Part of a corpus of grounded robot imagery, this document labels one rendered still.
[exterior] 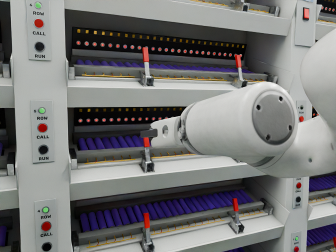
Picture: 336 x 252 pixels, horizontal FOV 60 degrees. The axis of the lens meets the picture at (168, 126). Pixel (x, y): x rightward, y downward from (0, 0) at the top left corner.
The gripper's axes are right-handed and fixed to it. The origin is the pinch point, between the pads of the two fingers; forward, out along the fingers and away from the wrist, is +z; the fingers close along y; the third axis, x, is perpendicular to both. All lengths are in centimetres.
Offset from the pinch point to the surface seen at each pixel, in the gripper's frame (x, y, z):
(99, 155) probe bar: -3.8, -10.5, 14.2
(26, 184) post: -8.2, -26.0, 8.2
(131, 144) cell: -1.5, -1.5, 17.6
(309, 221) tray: -29, 53, 12
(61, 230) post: -18.6, -19.9, 9.9
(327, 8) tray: 45, 77, 16
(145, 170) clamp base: -7.9, -1.1, 8.9
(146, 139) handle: -0.7, -0.2, 9.8
